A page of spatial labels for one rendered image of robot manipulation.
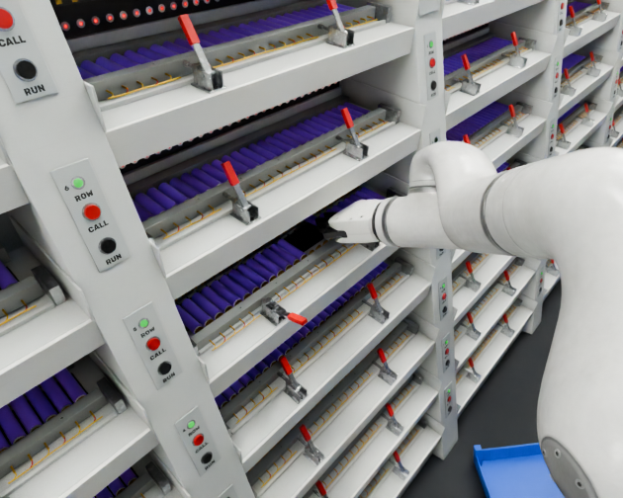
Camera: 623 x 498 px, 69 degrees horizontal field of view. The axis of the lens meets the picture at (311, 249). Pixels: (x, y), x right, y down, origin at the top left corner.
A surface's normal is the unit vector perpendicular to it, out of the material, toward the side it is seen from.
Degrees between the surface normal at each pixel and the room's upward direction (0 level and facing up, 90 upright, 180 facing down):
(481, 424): 0
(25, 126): 90
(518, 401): 0
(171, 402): 90
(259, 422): 17
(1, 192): 107
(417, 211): 55
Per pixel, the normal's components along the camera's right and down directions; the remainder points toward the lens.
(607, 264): -0.88, -0.18
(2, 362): 0.03, -0.76
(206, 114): 0.73, 0.47
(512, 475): -0.18, -0.86
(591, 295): -0.94, -0.32
